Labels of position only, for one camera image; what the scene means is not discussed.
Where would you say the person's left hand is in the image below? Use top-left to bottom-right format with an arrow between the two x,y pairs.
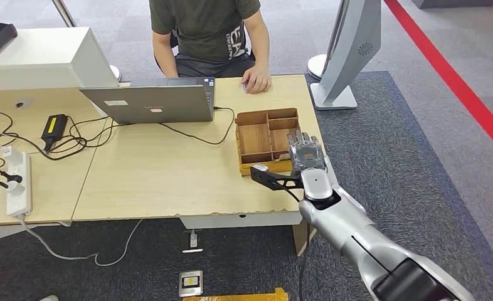
241,66 -> 272,95

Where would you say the person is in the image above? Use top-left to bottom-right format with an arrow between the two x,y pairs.
149,0 -> 272,95

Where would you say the grey card reader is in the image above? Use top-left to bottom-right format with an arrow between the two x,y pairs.
324,156 -> 339,193

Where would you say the white round stanchion base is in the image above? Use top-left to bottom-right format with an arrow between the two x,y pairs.
306,54 -> 329,81

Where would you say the wooden compartment organizer box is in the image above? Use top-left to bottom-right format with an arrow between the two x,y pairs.
235,107 -> 306,177

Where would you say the grey kiosk stand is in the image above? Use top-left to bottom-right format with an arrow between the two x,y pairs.
309,0 -> 383,111

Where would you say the grey laptop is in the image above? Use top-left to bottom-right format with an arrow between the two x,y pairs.
80,77 -> 216,125

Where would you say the white under-desk drawer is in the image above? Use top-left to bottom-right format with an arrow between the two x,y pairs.
179,211 -> 306,230

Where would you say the dark grey carpet mat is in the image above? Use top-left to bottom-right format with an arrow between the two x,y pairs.
0,71 -> 493,301

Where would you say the wooden desk side panel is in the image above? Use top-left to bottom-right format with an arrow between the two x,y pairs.
292,218 -> 317,257

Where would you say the floor outlet with white plug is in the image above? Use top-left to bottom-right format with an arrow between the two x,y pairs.
182,229 -> 204,254

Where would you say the grey metal pole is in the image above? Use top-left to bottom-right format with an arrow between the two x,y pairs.
51,0 -> 78,29

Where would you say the black power adapter yellow label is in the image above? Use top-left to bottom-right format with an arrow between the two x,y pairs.
41,114 -> 70,151

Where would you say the silver floor socket box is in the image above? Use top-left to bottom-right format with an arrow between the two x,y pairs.
178,270 -> 204,298

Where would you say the yellow taped wooden plank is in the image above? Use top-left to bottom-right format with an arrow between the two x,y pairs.
183,288 -> 290,301

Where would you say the white desk cabinet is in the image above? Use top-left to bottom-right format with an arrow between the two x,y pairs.
0,26 -> 120,92

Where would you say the black plug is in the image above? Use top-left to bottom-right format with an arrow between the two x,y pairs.
0,168 -> 24,186

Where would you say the white plug adapter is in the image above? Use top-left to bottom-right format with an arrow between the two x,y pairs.
8,181 -> 28,196

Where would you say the white power strip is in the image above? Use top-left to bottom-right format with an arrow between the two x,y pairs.
6,151 -> 34,218

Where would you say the black laptop charger cable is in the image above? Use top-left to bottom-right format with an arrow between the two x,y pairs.
68,107 -> 236,145

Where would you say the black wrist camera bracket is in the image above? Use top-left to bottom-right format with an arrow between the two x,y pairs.
250,166 -> 310,193

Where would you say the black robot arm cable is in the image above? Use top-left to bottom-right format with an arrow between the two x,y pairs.
283,186 -> 314,301

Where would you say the black tangled mains cord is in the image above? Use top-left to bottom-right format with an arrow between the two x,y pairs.
0,112 -> 117,162

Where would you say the white power strip cable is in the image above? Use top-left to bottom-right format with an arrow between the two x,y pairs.
19,216 -> 144,267

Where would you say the white desk frame panel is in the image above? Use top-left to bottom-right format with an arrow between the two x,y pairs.
0,220 -> 73,245

